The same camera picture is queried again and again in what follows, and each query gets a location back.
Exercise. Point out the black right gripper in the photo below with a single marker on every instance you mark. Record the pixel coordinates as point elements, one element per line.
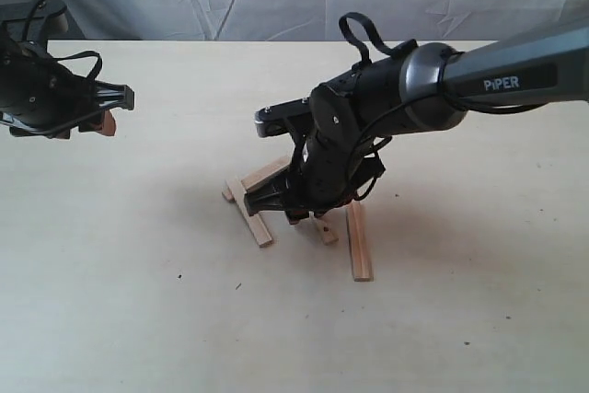
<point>320,177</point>

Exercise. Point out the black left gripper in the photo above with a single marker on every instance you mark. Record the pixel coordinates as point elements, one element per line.
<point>48,96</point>

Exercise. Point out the wood strip with black dots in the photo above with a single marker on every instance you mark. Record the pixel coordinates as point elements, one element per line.
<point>326,232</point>

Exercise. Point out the wood strip with metal dots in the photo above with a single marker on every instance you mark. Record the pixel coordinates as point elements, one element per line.
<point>259,176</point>

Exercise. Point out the thin wood strip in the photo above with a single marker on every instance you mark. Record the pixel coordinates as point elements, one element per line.
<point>255,223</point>

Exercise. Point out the short wood strip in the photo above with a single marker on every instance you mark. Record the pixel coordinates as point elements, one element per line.
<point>360,255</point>

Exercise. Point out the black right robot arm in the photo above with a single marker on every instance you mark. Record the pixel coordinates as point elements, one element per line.
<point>339,128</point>

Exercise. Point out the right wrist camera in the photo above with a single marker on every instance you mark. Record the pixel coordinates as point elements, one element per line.
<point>292,117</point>

